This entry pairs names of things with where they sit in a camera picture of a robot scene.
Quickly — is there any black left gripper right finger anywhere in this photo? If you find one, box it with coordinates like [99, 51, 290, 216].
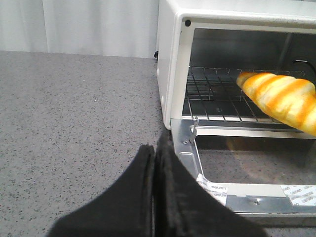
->
[154, 133, 267, 237]

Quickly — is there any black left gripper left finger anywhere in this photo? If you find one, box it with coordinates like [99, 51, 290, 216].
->
[48, 145, 155, 237]

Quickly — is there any glass oven door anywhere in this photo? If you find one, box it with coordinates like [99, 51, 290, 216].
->
[171, 119, 316, 227]

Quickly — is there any yellow striped bread roll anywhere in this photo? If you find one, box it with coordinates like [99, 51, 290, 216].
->
[237, 72, 316, 136]

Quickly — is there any white Toshiba toaster oven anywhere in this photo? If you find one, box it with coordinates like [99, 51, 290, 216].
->
[157, 0, 316, 128]

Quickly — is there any white curtain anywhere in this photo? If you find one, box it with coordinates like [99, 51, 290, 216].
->
[0, 0, 159, 58]

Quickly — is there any metal wire oven rack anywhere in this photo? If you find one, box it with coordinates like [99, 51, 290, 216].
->
[182, 66, 316, 124]

